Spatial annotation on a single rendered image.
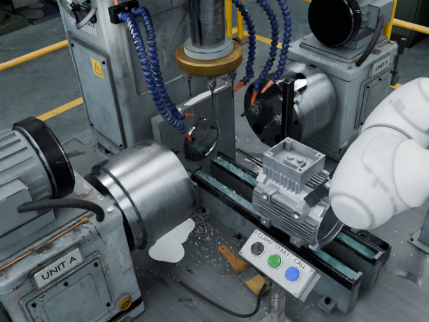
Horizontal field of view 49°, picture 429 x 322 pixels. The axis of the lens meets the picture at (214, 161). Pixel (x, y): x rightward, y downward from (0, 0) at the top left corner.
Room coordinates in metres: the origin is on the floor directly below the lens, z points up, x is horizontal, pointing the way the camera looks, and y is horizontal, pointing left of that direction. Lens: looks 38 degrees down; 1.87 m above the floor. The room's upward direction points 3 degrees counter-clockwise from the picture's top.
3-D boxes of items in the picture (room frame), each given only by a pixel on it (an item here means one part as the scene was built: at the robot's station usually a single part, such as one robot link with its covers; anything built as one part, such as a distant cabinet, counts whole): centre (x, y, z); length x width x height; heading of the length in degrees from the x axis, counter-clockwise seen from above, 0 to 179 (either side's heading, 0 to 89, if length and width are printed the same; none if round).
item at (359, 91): (1.53, -0.48, 0.99); 0.35 x 0.31 x 0.37; 131
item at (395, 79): (1.54, -0.65, 1.07); 0.08 x 0.07 x 0.20; 41
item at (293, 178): (0.94, -0.20, 1.11); 0.12 x 0.11 x 0.07; 42
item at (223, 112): (1.26, 0.07, 0.97); 0.30 x 0.11 x 0.34; 131
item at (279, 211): (0.91, -0.23, 1.01); 0.20 x 0.19 x 0.19; 42
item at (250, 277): (0.86, -0.06, 0.80); 0.21 x 0.05 x 0.01; 33
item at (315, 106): (1.36, -0.28, 1.04); 0.41 x 0.25 x 0.25; 131
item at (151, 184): (0.91, 0.24, 1.04); 0.37 x 0.25 x 0.25; 131
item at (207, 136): (1.21, 0.03, 1.01); 0.15 x 0.02 x 0.15; 131
